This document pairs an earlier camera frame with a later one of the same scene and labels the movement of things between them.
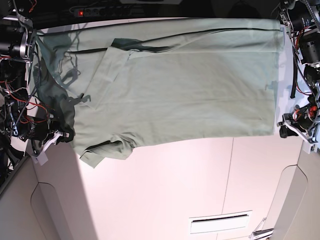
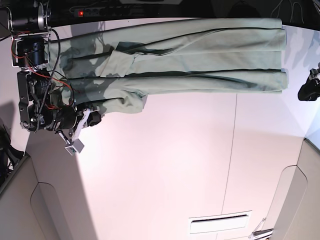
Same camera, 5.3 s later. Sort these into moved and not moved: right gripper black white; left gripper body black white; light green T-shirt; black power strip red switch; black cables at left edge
Moved: right gripper black white; light green T-shirt; left gripper body black white
Not moved: black cables at left edge; black power strip red switch
